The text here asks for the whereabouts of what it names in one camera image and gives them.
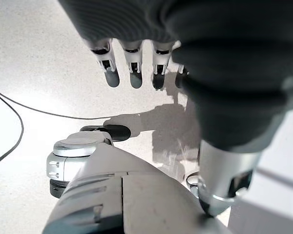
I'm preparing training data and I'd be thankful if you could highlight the robot left hand black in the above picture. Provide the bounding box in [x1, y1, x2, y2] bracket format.
[57, 0, 293, 217]

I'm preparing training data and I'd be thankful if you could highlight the robot left foot black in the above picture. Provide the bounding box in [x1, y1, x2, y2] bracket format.
[79, 124, 132, 142]

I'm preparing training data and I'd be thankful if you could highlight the robot left leg grey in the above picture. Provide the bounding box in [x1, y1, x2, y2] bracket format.
[42, 131, 232, 234]

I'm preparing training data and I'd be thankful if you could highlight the black floor cable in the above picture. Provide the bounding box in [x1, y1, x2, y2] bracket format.
[0, 86, 140, 170]

